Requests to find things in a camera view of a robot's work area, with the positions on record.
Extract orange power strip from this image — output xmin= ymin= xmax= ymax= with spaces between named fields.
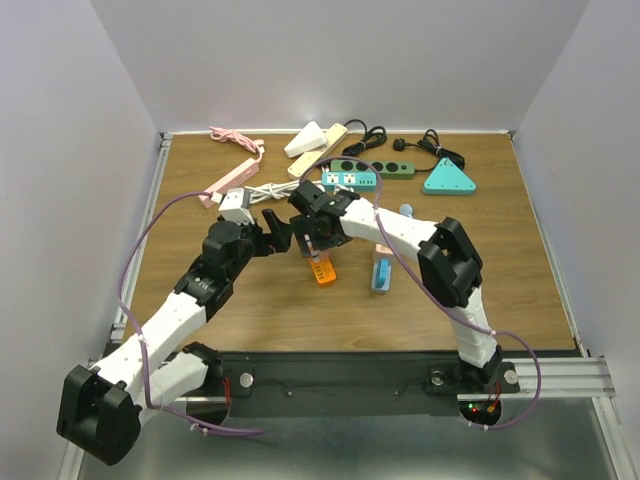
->
xmin=309 ymin=254 xmax=337 ymax=288

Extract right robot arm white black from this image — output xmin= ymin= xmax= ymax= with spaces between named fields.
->
xmin=288 ymin=181 xmax=502 ymax=390

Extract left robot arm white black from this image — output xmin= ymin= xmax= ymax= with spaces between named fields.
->
xmin=56 ymin=209 xmax=292 ymax=465

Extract pink cube adapter with deer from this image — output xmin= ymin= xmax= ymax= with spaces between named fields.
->
xmin=373 ymin=244 xmax=394 ymax=261

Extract teal power strip with USB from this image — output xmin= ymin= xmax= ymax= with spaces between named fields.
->
xmin=321 ymin=171 xmax=377 ymax=192

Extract pink power strip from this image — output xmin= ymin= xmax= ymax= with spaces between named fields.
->
xmin=199 ymin=159 xmax=260 ymax=208

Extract light blue power strip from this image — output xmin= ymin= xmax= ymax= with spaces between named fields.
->
xmin=370 ymin=257 xmax=393 ymax=294

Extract dark green power strip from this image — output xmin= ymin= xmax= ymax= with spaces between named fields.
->
xmin=330 ymin=160 xmax=417 ymax=180

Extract white triangular power socket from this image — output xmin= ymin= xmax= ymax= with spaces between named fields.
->
xmin=284 ymin=121 xmax=327 ymax=158

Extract cream power strip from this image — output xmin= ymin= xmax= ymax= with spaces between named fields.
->
xmin=287 ymin=123 xmax=347 ymax=180

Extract teal triangular power socket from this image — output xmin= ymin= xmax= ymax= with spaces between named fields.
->
xmin=421 ymin=158 xmax=476 ymax=196

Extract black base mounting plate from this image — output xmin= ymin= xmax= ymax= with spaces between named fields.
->
xmin=164 ymin=350 xmax=521 ymax=419

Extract white coiled cable with plug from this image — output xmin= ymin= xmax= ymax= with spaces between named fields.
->
xmin=244 ymin=178 xmax=324 ymax=206

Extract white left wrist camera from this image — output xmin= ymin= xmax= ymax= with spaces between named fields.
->
xmin=218 ymin=188 xmax=255 ymax=225

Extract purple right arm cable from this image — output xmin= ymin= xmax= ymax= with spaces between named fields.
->
xmin=299 ymin=155 xmax=542 ymax=431

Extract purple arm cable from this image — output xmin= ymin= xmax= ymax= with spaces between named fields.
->
xmin=299 ymin=155 xmax=542 ymax=431
xmin=117 ymin=192 xmax=266 ymax=437

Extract black coiled cable left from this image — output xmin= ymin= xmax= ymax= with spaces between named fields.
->
xmin=319 ymin=118 xmax=389 ymax=171

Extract black coiled cable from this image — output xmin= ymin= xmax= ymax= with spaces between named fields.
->
xmin=319 ymin=118 xmax=389 ymax=171
xmin=393 ymin=128 xmax=466 ymax=174

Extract pink coiled cable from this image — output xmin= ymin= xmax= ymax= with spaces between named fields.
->
xmin=208 ymin=125 xmax=265 ymax=164

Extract black coiled cable right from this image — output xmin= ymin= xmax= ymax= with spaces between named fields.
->
xmin=393 ymin=128 xmax=466 ymax=174

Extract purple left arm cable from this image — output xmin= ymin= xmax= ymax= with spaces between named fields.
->
xmin=117 ymin=192 xmax=266 ymax=437

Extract aluminium rail frame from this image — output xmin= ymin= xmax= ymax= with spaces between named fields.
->
xmin=57 ymin=130 xmax=621 ymax=480

